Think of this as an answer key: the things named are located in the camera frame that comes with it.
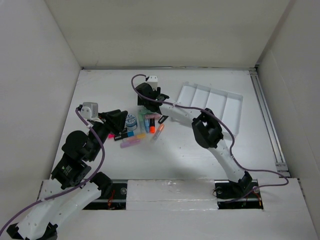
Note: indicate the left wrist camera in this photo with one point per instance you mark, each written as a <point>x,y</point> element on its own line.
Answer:
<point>89,110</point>

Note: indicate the pink cap black highlighter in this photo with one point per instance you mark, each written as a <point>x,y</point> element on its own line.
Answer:
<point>111,136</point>

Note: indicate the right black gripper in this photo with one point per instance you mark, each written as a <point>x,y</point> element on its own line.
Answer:
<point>158,92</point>

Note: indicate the purple translucent marker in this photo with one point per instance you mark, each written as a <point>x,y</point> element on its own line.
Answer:
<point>130,143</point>

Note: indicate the pink eraser case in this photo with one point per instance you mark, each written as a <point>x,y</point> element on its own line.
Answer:
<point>152,116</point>

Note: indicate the blue cap clear marker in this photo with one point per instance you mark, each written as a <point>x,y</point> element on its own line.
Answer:
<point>147,125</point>

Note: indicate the blue cap black highlighter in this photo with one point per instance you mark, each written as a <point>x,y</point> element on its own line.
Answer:
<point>124,135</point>

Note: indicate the blue patterned tape roll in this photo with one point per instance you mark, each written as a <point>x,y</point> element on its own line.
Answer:
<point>131,122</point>

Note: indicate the yellow cap translucent marker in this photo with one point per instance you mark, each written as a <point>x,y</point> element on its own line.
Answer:
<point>136,137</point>

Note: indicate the green cap black highlighter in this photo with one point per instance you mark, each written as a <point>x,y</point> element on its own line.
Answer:
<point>162,119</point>

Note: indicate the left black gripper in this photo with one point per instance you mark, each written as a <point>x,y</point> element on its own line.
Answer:
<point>114,120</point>

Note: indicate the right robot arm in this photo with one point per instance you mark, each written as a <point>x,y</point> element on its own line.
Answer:
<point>208,134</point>

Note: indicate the aluminium frame profile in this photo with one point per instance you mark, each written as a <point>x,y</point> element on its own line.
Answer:
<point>279,158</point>

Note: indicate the orange cap black highlighter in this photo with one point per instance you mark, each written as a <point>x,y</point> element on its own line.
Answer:
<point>152,127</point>

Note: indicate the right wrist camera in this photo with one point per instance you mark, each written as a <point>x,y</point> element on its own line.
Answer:
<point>152,80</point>

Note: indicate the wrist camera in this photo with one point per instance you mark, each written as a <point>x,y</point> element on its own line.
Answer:
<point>89,110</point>
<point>152,80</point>

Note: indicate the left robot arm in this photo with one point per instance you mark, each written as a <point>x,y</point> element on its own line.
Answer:
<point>69,189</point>

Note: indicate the metal mounting rail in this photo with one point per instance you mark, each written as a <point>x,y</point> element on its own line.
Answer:
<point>175,195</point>

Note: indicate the orange cap clear marker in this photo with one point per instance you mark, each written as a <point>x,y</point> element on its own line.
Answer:
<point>157,133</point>

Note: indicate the green eraser case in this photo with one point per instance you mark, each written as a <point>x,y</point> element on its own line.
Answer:
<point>144,112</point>

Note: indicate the green cap clear marker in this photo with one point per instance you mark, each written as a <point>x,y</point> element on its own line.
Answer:
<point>141,121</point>

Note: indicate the white divided organizer tray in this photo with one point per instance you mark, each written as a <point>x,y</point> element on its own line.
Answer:
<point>227,106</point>

